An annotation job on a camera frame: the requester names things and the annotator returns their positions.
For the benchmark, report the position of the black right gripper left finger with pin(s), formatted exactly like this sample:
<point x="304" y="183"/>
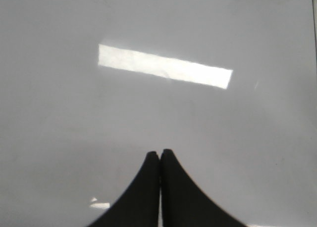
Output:
<point x="138" y="206"/>

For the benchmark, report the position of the white whiteboard with metal frame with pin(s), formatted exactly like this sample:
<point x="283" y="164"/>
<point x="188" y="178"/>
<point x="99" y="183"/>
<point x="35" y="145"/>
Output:
<point x="88" y="87"/>

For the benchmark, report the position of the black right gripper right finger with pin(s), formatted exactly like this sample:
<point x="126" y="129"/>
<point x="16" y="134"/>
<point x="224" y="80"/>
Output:
<point x="183" y="203"/>

